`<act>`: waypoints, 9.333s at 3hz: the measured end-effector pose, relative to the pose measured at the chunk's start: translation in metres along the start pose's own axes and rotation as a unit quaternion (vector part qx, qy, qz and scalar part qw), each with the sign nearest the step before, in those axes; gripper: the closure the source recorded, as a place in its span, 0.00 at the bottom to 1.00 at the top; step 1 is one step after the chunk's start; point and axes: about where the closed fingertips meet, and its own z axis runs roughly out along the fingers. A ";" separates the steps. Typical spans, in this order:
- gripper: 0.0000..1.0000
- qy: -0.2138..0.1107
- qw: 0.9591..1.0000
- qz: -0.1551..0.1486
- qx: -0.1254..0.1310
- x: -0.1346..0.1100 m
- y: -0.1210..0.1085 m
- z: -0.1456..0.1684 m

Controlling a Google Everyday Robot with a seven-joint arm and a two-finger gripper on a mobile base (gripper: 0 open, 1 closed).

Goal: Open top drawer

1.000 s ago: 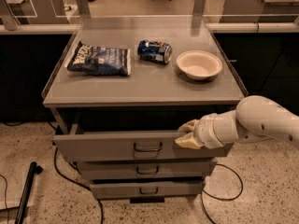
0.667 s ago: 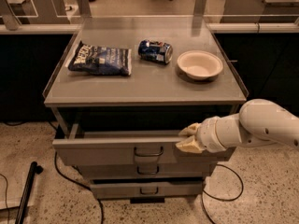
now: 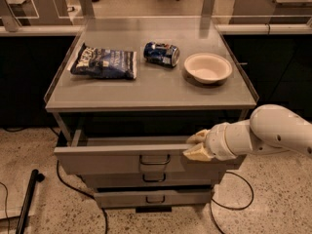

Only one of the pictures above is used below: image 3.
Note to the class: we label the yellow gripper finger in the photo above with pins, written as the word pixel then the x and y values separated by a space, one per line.
pixel 198 153
pixel 198 137

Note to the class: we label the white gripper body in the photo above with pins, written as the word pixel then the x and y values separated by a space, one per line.
pixel 215 141

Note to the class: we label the grey top drawer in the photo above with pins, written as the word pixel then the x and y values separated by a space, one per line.
pixel 133 155

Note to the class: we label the grey drawer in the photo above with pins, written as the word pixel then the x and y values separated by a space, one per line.
pixel 133 155
pixel 153 179
pixel 153 198

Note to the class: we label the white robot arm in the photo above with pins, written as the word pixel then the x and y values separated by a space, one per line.
pixel 270 129

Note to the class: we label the grey bottom drawer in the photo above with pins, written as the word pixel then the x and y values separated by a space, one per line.
pixel 153 198

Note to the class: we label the grey drawer cabinet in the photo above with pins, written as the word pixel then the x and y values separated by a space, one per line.
pixel 161 101

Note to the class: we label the grey middle drawer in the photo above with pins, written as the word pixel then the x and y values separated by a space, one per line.
pixel 153 179

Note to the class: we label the white bowl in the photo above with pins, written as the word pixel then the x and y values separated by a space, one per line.
pixel 208 68

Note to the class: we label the blue soda can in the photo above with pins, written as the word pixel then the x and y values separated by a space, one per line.
pixel 161 54

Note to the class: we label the blue chip bag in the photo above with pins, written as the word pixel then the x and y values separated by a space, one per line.
pixel 103 63

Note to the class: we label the grey desk right background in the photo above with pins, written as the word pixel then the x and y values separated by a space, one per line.
pixel 271 12

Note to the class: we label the grey desk background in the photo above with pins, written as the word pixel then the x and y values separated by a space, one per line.
pixel 271 12
pixel 37 12

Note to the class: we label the black pole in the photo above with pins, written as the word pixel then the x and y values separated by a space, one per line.
pixel 35 177

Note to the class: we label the grey desk left background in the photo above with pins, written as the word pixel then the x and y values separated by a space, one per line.
pixel 37 12

